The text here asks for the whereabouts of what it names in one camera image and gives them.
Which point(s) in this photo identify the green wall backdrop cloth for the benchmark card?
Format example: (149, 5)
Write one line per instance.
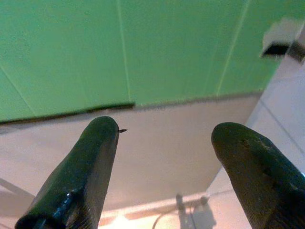
(166, 47)

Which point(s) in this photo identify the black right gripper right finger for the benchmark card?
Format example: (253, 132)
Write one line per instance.
(262, 181)

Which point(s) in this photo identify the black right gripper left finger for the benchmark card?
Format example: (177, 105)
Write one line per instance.
(81, 171)

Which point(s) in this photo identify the white cabinet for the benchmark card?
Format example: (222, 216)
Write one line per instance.
(286, 95)

